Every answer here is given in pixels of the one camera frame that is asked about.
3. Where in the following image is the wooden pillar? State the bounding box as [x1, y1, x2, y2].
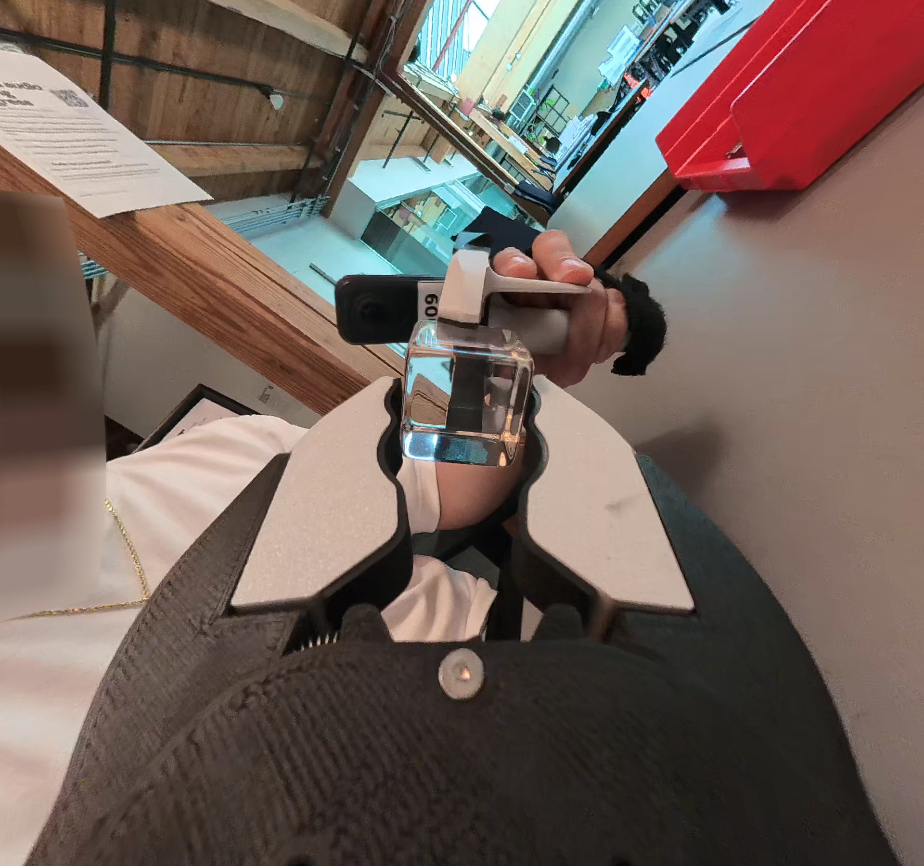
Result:
[0, 142, 415, 421]

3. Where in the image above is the black framed picture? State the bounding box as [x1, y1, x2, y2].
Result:
[136, 383, 262, 451]

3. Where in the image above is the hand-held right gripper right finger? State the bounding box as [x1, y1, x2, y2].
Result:
[517, 380, 697, 622]

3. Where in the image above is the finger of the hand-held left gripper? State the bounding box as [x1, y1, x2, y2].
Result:
[439, 247, 594, 327]
[486, 309, 574, 357]

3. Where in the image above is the red plastic bin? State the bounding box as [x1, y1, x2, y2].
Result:
[656, 0, 924, 193]

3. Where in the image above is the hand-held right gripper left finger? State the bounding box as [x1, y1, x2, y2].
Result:
[230, 380, 414, 617]

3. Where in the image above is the paper notice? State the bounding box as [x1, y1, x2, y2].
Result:
[0, 50, 215, 219]

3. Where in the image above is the person's left hand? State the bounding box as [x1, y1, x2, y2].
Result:
[490, 227, 633, 389]

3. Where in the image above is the clear acrylic cube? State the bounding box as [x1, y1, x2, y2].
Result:
[399, 319, 537, 469]

